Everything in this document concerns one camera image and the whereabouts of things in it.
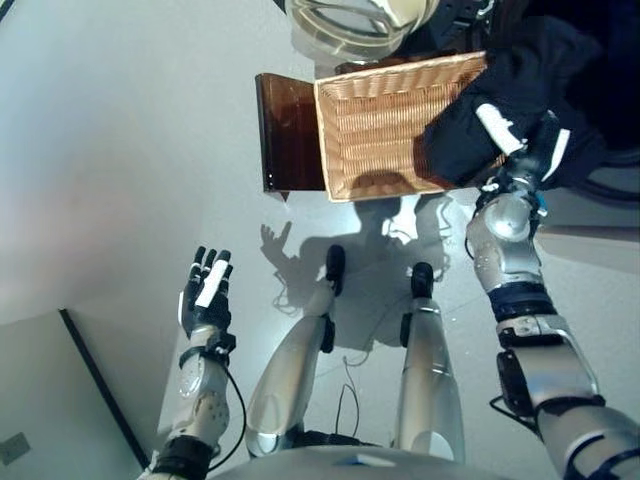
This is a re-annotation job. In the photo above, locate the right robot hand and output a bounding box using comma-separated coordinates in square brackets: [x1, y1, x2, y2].
[474, 102, 572, 189]

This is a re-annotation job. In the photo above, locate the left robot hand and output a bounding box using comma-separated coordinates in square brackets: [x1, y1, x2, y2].
[177, 245, 235, 340]

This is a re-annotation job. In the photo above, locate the black garment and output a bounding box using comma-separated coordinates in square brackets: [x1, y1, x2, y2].
[412, 14, 609, 190]

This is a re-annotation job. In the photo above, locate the dark grey washing machine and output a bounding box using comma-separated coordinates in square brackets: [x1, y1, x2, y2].
[399, 0, 640, 234]

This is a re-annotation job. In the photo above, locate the left silver robot leg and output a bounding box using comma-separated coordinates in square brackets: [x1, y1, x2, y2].
[245, 244, 347, 459]

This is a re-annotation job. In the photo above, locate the silver robot leg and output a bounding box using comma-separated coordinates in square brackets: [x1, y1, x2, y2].
[392, 262, 466, 464]
[245, 244, 347, 459]

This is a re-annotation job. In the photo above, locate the wicker laundry basket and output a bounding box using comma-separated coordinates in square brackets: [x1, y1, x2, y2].
[313, 50, 506, 203]

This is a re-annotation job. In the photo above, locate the round glass washer door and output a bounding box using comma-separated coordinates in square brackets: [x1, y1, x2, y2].
[284, 0, 441, 64]

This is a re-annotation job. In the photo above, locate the grey robot torso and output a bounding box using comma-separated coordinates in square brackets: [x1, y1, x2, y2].
[209, 444, 516, 480]

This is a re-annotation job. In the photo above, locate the right silver robot leg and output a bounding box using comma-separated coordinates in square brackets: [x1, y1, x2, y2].
[392, 262, 466, 464]

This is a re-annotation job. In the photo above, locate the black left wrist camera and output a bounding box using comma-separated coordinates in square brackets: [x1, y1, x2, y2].
[205, 332, 237, 360]

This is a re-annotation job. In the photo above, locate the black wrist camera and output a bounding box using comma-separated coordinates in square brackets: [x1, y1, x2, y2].
[205, 332, 237, 360]
[478, 174, 509, 199]

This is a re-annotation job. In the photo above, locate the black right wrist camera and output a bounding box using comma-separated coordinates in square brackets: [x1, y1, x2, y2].
[478, 174, 509, 199]

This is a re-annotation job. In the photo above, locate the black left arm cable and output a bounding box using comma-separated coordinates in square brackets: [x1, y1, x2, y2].
[207, 362, 249, 471]

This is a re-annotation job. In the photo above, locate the thin black tether cable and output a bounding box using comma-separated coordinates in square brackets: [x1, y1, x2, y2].
[335, 344, 372, 439]

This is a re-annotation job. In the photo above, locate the grey square wall plate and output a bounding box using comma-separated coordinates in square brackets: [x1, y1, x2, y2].
[0, 432, 30, 461]

